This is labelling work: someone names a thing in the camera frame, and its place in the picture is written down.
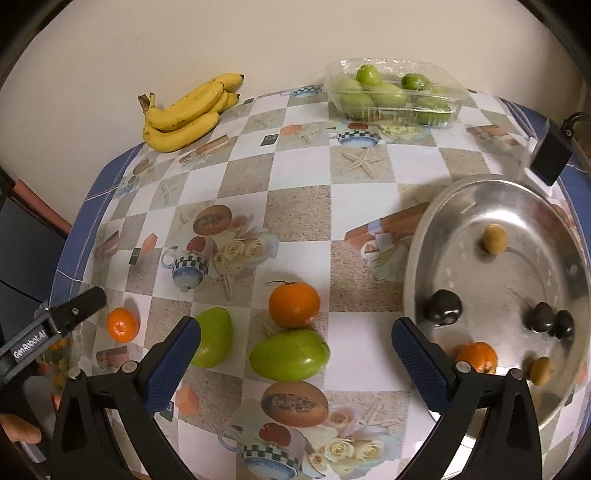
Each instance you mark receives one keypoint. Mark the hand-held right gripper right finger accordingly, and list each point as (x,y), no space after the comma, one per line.
(420,364)

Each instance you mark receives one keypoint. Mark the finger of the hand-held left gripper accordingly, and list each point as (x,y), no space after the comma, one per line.
(81,304)

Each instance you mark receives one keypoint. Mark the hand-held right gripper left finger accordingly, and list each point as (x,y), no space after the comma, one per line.
(173,364)

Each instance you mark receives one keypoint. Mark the medium orange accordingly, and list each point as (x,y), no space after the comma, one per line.
(478,356)

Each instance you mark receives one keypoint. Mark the dark plum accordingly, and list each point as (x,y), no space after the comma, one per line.
(443,307)
(540,317)
(564,324)

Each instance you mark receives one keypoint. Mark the round metal bowl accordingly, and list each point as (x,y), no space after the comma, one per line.
(461,258)

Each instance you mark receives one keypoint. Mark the small brown round fruit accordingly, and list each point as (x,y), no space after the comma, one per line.
(540,369)
(495,238)

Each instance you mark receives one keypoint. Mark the person's left hand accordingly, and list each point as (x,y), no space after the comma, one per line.
(18,429)

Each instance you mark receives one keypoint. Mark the small tangerine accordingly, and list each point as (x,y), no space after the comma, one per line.
(122,325)

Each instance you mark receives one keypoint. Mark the green mango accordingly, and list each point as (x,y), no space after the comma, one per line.
(214,337)
(288,355)

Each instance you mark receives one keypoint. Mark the dark furniture panel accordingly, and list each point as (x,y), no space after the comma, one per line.
(27,254)

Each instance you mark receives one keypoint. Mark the large orange with stem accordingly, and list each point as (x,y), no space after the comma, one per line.
(295,304)

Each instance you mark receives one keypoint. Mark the printed checkered tablecloth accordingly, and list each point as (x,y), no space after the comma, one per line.
(300,212)

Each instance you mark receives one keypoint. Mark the yellow banana bunch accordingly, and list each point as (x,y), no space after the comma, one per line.
(184,108)

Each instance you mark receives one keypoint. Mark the black box device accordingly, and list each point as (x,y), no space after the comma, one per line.
(551,154)

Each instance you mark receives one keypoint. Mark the pile of green jujubes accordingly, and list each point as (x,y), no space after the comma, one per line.
(367,74)

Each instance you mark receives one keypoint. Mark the clear plastic container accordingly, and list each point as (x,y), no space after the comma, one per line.
(337,70)

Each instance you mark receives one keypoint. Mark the reddish wooden frame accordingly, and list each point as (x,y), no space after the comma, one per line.
(41,203)

